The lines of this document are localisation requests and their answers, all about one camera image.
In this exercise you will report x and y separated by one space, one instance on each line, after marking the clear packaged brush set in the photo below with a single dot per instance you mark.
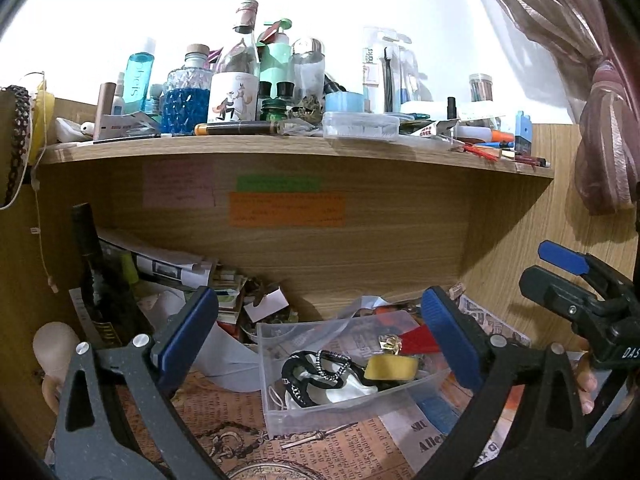
390 70

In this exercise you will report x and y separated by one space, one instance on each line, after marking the wooden shelf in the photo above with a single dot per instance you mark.
400 240

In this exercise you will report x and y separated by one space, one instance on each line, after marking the brown sheer curtain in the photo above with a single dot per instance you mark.
605 135

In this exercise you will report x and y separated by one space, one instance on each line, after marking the green sticky note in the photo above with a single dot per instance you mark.
277 183

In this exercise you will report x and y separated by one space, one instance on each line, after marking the pink sticky note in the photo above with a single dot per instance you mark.
177 185

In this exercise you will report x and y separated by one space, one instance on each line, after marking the white flat box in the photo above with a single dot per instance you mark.
125 127

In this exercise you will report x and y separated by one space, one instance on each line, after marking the tall teal liquid bottle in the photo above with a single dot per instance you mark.
140 82

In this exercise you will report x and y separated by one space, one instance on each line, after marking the green ink bottle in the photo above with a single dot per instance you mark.
275 105

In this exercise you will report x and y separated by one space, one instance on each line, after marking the clear round-cap bottle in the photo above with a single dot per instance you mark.
308 75

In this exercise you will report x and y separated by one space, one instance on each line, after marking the clear bottle illustrated label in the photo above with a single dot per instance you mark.
232 97

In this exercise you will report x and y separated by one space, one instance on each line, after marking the beaded headband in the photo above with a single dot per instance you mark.
17 150

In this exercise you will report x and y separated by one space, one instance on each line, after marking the small white spray bottle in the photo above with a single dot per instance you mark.
119 97

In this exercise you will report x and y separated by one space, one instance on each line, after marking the blue block-shaped item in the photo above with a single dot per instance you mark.
523 135

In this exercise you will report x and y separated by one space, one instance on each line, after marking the light blue round jar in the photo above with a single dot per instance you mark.
345 102

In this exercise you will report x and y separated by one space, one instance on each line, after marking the beige wooden figure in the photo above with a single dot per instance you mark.
50 355

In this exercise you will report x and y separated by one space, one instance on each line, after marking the red flat piece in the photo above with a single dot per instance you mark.
419 341

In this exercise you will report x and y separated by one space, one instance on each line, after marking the brown cardboard tube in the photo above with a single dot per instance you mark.
104 110

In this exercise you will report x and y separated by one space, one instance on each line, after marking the small black-cap glass bottle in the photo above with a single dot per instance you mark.
452 109

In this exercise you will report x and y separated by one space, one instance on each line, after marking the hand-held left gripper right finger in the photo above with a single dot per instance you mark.
447 335

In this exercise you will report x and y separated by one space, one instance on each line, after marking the yellow sponge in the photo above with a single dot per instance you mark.
390 367

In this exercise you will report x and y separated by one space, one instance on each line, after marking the black printed fabric band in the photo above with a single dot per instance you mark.
305 375

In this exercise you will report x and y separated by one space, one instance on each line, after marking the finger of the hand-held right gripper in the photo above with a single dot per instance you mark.
555 292
562 256

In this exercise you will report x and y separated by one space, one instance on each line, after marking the blue sponge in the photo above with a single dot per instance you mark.
440 412

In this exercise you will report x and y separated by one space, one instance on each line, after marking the white card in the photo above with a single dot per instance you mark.
267 306

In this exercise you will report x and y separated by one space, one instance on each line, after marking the orange sticky note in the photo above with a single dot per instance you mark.
287 209

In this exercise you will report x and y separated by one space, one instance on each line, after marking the clear lidded plastic box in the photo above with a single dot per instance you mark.
360 126

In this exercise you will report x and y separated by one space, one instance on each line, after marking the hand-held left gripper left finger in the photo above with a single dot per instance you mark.
187 330

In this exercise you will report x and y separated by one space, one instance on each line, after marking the yellow hanging cloth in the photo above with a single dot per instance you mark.
44 125

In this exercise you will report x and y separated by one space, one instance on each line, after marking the patterned glass bottle blue beads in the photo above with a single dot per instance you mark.
187 105

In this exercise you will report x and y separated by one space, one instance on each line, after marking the clear plastic container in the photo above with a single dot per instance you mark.
320 417

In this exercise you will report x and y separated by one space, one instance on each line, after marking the brown pen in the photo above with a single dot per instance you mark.
235 128

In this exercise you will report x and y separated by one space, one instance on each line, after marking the stack of rolled newspapers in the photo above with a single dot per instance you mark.
160 267

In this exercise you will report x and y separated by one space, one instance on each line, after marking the person's right hand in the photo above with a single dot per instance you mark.
586 385

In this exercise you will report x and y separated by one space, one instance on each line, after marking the newspaper print mat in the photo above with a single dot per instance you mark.
350 452

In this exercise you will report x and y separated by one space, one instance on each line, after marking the mint green pump bottle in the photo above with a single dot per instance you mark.
276 65

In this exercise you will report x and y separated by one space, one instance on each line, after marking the dark glass bottle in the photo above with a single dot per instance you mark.
102 280

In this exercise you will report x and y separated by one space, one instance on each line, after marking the clear jar of sticks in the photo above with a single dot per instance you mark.
481 89

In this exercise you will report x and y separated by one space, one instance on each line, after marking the orange tube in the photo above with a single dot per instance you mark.
502 136

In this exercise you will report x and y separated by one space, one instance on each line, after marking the gold metal clip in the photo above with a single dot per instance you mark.
390 344

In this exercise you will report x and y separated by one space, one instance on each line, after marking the small metal tool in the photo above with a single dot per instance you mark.
315 436

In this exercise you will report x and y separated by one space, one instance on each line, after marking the stack of small books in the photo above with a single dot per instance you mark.
231 300

